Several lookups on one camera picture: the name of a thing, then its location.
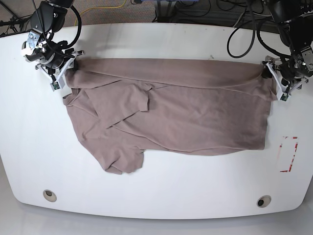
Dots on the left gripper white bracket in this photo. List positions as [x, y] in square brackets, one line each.
[289, 75]

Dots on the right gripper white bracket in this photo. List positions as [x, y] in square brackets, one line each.
[56, 75]

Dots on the mauve brown T-shirt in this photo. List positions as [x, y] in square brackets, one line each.
[209, 108]

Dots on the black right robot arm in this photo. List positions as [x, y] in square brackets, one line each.
[53, 59]

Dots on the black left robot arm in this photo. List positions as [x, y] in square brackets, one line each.
[296, 32]

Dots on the red tape rectangle marking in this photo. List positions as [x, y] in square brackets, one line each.
[286, 153]

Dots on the right table cable grommet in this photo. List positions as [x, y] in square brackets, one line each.
[264, 201]

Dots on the table cable grommet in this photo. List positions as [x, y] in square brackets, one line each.
[49, 196]
[264, 201]

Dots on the left table cable grommet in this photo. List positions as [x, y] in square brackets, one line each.
[49, 196]

